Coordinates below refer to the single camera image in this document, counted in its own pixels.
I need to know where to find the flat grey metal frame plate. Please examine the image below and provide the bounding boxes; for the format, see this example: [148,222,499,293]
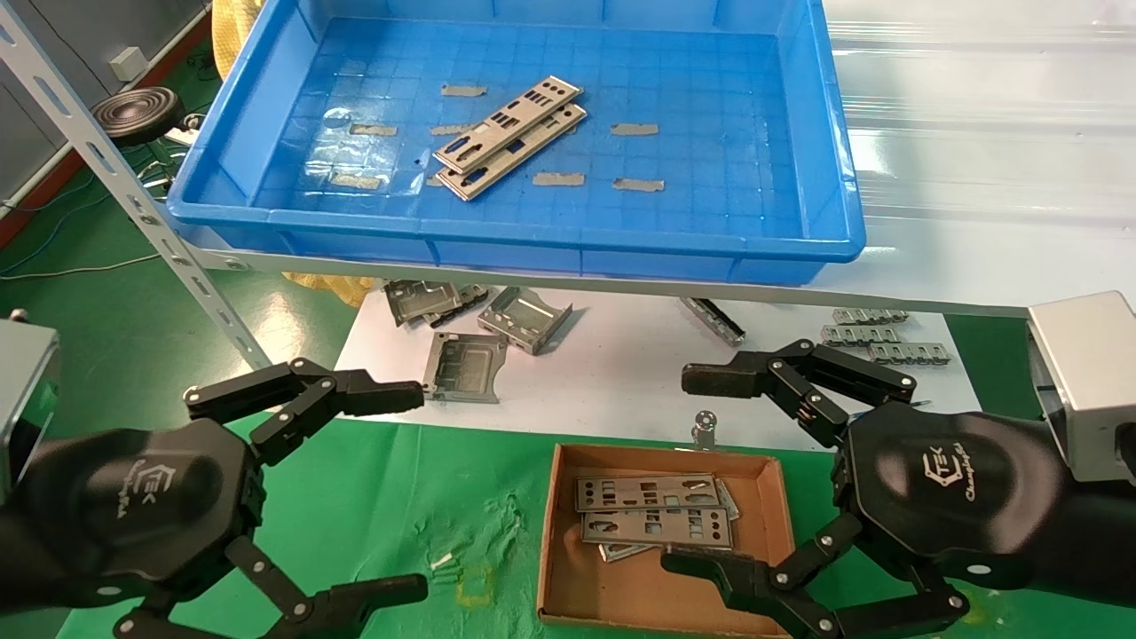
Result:
[422,332,509,405]

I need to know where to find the grey metal shelf rail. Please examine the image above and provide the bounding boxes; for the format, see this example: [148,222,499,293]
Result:
[182,247,1035,319]

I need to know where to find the white floor cable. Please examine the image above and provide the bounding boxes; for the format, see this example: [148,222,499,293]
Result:
[0,255,161,283]

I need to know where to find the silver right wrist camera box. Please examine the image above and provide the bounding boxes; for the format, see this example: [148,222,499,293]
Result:
[1028,291,1136,485]

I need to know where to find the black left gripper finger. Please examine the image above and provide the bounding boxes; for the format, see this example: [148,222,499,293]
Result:
[184,358,425,467]

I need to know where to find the open grey metal bracket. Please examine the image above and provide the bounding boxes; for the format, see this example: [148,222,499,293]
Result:
[477,286,574,356]

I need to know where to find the dark grey metal bracket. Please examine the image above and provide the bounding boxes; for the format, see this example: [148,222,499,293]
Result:
[424,284,489,329]

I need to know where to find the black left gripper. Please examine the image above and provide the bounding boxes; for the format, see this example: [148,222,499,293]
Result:
[18,417,429,639]

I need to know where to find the blue plastic tray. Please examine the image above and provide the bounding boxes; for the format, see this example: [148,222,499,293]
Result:
[167,0,868,287]

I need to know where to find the black round disc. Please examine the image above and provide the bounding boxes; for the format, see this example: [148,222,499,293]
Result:
[91,86,185,148]

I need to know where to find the long narrow metal strip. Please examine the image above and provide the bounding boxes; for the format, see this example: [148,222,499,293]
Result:
[680,297,746,347]

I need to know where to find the grey perforated shelf post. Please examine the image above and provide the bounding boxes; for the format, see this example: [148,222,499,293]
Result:
[0,0,272,369]

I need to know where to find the green table cloth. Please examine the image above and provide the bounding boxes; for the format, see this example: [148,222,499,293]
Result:
[58,410,1136,639]

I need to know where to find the yellow tape mark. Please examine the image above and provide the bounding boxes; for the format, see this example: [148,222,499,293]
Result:
[457,568,494,609]

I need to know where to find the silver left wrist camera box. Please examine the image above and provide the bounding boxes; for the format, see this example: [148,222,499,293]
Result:
[0,318,60,498]

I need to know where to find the white board sheet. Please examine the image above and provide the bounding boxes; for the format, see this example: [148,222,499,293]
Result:
[335,282,982,454]

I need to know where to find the folded grey metal bracket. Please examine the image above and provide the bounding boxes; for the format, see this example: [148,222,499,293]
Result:
[384,280,462,327]

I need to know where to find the brown cardboard box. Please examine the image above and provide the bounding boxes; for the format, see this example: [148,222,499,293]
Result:
[537,444,797,638]

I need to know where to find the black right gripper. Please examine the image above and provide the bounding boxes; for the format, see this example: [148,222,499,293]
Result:
[661,339,1066,639]

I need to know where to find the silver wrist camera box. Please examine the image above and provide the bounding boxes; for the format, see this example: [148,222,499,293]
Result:
[0,318,60,498]
[1028,291,1136,485]

